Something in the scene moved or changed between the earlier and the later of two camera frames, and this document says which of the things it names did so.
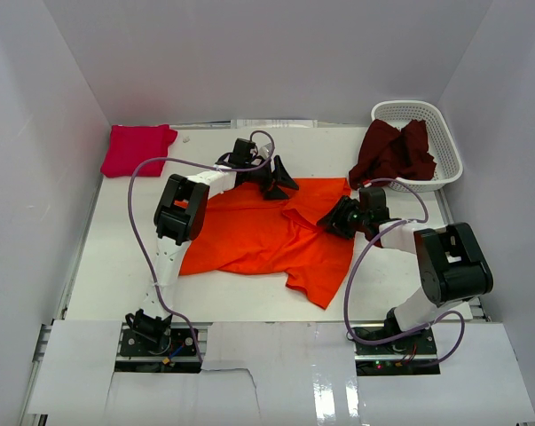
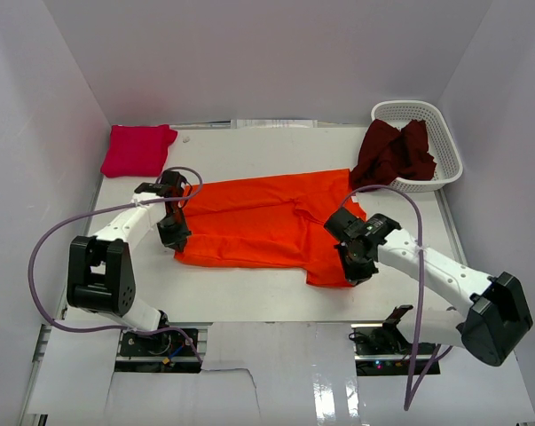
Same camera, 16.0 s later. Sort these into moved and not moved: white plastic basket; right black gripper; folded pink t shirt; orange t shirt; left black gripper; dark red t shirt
Moved: left black gripper; orange t shirt; right black gripper
Not moved: dark red t shirt; folded pink t shirt; white plastic basket
